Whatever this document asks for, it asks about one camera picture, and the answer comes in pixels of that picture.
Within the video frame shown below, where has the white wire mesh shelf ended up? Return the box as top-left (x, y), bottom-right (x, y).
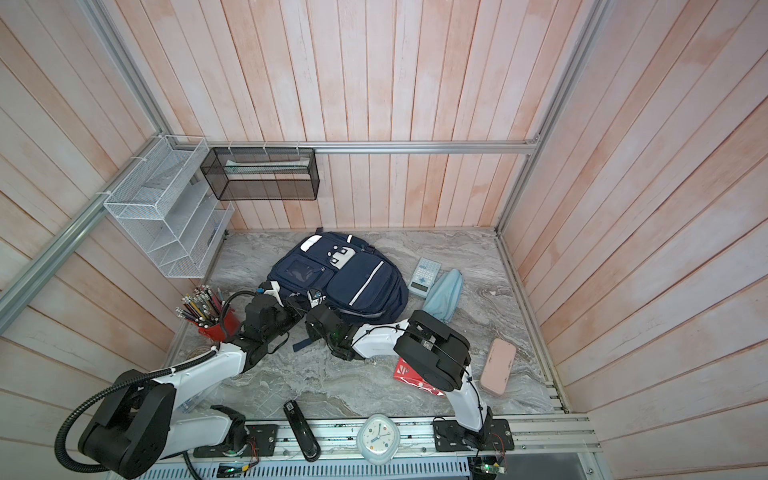
top-left (104, 135), bottom-right (234, 279)

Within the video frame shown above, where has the light blue pencil pouch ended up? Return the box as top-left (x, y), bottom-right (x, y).
top-left (422, 269), bottom-right (464, 323)

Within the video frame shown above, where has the white round clock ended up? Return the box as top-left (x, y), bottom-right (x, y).
top-left (356, 414), bottom-right (400, 465)

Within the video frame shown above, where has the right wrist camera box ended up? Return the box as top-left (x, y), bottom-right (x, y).
top-left (307, 289), bottom-right (325, 308)

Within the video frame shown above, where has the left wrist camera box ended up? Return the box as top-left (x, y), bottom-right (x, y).
top-left (261, 281), bottom-right (284, 307)

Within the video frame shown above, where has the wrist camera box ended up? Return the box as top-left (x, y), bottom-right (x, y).
top-left (261, 281), bottom-right (284, 307)
top-left (307, 289), bottom-right (325, 308)

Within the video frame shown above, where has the bundle of pencils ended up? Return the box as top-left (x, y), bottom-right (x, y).
top-left (175, 285), bottom-right (224, 329)

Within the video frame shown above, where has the grey calculator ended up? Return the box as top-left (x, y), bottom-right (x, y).
top-left (408, 257), bottom-right (442, 298)

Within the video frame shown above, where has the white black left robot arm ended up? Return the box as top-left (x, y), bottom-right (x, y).
top-left (54, 289), bottom-right (311, 479)

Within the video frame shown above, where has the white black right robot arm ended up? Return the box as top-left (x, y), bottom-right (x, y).
top-left (306, 305), bottom-right (492, 440)

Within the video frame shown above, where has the black wire mesh basket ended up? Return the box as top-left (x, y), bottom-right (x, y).
top-left (201, 146), bottom-right (320, 201)

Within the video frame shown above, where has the red pencil cup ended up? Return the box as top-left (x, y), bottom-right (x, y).
top-left (197, 308), bottom-right (240, 342)

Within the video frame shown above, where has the aluminium frame rail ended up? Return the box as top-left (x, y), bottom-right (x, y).
top-left (171, 136), bottom-right (538, 155)

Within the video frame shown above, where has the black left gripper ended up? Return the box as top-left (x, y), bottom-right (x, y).
top-left (264, 296), bottom-right (310, 343)

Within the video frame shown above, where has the navy blue student backpack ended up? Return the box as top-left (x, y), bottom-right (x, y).
top-left (268, 230), bottom-right (408, 351)

